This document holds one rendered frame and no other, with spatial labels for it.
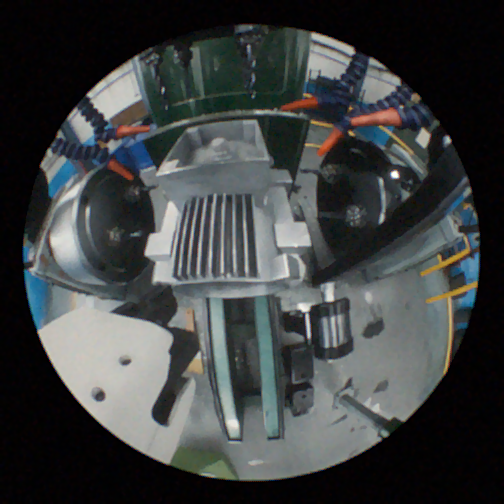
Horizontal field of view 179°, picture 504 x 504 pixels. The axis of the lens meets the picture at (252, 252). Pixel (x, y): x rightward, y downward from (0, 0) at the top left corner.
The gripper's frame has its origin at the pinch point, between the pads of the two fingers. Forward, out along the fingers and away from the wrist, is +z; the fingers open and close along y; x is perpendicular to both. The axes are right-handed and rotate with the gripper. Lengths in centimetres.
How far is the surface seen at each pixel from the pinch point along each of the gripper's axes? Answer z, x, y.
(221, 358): 9.7, -17.3, 1.8
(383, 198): 2.3, 9.7, 26.9
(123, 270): 9.6, 1.6, -14.8
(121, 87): 146, 484, -319
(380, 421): -11, -36, 35
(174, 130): 8.3, 24.6, -2.0
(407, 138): 89, 168, 296
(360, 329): 18, -26, 43
